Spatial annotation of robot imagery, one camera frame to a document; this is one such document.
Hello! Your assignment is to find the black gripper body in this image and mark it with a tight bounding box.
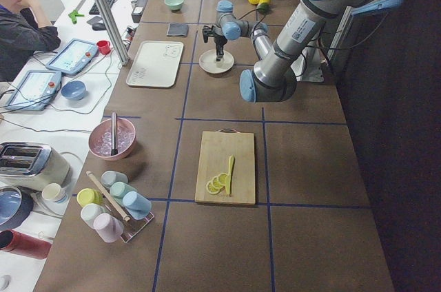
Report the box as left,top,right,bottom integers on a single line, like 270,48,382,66
203,25,227,50

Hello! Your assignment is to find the cream round plate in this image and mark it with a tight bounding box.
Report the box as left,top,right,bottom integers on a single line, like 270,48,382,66
198,50,234,74

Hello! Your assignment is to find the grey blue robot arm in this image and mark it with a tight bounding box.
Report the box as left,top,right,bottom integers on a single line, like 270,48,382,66
203,0,404,103

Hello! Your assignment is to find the white bear tray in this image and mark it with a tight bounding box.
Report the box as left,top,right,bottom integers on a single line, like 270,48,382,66
125,41,184,88

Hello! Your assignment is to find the grey folded cloth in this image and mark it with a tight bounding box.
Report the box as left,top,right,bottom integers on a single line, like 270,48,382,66
167,23,189,37

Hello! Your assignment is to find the mint green bowl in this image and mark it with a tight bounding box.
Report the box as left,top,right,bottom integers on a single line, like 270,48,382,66
164,0,184,12

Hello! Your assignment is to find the green avocado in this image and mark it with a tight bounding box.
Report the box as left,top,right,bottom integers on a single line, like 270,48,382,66
256,3,270,14

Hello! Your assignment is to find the red mug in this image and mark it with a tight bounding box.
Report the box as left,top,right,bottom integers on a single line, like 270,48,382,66
96,40,111,55

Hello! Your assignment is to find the wooden cutting board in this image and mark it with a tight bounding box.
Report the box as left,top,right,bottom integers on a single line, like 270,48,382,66
194,129,256,205

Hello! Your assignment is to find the yellow plastic knife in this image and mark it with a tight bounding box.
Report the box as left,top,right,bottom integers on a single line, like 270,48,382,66
225,156,235,196

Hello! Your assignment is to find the lemon slice top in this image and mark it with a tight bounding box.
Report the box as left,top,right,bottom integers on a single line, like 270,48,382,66
218,173,228,186

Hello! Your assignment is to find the lemon slice middle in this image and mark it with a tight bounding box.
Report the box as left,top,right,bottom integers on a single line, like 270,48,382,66
212,176,225,189

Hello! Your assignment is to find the teach pendant upper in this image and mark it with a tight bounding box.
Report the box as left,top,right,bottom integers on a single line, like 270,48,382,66
45,39,98,75

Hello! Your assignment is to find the teach pendant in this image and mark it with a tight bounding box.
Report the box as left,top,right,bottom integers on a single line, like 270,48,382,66
45,39,98,75
6,70,62,112

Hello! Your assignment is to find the pink bowl with ice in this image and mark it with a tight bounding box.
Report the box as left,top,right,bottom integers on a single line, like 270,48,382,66
88,118,136,160

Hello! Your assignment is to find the blue bowl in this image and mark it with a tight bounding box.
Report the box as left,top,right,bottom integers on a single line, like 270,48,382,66
61,81,87,101

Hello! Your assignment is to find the grey cup on rack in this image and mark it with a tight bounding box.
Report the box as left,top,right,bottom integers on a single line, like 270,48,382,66
101,170,128,189

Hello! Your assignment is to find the mint cup on rack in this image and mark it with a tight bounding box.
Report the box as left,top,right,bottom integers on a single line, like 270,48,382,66
110,181,137,206

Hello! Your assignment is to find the blue cup on rack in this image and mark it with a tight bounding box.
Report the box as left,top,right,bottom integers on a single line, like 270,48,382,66
123,191,152,220

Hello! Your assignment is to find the teach pendant lower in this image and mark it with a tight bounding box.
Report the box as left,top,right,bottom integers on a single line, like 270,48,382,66
6,70,62,112

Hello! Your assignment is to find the wooden rolling pin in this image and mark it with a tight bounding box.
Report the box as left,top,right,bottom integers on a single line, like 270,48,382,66
86,171,131,222

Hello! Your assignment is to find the seated person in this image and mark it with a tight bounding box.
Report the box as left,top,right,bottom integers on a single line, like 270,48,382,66
1,0,61,82

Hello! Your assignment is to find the yellow-green cup on rack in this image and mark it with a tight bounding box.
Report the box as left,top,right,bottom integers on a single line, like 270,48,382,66
76,188,103,207

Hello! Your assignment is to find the white cup on rack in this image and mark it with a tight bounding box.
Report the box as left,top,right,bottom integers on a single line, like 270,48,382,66
80,203,109,229

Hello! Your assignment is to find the pink cup on rack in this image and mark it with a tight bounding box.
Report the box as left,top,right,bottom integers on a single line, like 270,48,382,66
93,213,124,243

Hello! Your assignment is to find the cream small cup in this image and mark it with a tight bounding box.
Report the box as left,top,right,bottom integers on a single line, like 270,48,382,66
41,183,68,203

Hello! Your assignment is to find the cream toaster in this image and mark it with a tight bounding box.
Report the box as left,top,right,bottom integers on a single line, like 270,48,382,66
1,142,70,191

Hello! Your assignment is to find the red cylinder container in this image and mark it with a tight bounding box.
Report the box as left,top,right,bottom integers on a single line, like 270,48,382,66
1,230,52,260

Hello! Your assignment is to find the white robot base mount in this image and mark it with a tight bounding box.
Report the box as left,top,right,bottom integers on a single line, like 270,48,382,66
292,47,324,83

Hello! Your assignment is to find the aluminium frame post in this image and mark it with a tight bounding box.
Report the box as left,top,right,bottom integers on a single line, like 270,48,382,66
95,0,130,66

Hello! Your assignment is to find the steel ice scoop handle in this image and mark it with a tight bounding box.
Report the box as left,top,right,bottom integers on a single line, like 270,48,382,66
110,112,118,156

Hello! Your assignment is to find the wire cup rack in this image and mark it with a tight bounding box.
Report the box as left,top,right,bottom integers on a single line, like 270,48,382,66
105,204,154,243

